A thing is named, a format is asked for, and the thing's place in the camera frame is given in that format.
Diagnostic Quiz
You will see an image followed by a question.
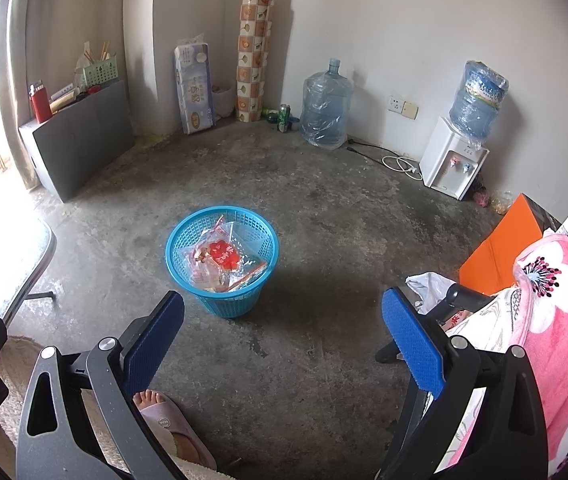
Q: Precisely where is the lilac slipper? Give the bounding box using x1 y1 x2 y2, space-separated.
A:
138 399 217 471

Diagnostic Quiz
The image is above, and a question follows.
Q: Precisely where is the white plastic bag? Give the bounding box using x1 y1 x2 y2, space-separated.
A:
405 272 458 314

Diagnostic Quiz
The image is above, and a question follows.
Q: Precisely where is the white cable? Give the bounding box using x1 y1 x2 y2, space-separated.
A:
382 154 424 181

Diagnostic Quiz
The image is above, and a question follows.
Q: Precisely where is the orange folder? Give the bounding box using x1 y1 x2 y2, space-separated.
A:
458 193 548 297

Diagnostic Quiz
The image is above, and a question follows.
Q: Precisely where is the pink floral blanket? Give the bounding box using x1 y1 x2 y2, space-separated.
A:
433 232 568 480

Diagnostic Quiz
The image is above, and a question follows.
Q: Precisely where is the small white bin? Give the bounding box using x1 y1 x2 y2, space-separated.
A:
212 82 237 119

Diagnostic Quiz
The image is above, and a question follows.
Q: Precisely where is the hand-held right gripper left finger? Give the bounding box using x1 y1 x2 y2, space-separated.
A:
16 289 186 480

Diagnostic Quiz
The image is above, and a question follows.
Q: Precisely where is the wrapped blue water jug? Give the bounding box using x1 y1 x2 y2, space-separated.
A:
449 59 510 142

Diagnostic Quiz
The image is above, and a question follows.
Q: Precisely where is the patterned roll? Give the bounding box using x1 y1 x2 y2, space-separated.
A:
235 0 273 124

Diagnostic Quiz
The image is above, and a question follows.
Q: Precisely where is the person's foot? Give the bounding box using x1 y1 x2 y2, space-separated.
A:
132 388 200 461

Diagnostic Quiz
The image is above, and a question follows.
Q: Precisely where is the white water dispenser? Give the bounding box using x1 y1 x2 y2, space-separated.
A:
418 115 490 201

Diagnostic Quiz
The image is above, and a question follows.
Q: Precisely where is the red thermos flask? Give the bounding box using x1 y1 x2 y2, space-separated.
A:
29 79 54 125

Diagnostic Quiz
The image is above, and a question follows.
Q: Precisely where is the clear bag with sticks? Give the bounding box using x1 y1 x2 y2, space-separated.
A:
73 39 115 76

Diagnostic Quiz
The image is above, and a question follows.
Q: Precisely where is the small green storage basket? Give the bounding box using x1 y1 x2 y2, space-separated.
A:
82 58 116 89

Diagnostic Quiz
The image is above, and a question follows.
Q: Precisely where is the toilet paper pack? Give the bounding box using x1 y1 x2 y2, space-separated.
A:
173 34 215 136

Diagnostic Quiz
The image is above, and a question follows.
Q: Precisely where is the black cable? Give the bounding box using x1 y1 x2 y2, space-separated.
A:
346 137 395 164

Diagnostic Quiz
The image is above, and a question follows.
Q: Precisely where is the empty water jug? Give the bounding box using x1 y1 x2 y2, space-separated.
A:
299 57 355 151

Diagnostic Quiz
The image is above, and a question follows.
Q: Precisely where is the grey box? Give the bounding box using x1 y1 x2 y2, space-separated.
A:
18 78 136 204

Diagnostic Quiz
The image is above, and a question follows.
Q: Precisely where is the blue plastic mesh basket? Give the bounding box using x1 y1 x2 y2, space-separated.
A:
165 208 280 319

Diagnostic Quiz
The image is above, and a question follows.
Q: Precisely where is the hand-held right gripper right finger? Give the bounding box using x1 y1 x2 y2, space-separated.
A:
378 287 550 480

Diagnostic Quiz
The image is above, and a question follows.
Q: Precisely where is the clear red print snack bag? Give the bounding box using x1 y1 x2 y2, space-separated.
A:
177 214 273 294

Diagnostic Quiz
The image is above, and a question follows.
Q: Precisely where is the wall socket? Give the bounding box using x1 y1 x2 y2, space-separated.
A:
388 94 419 121

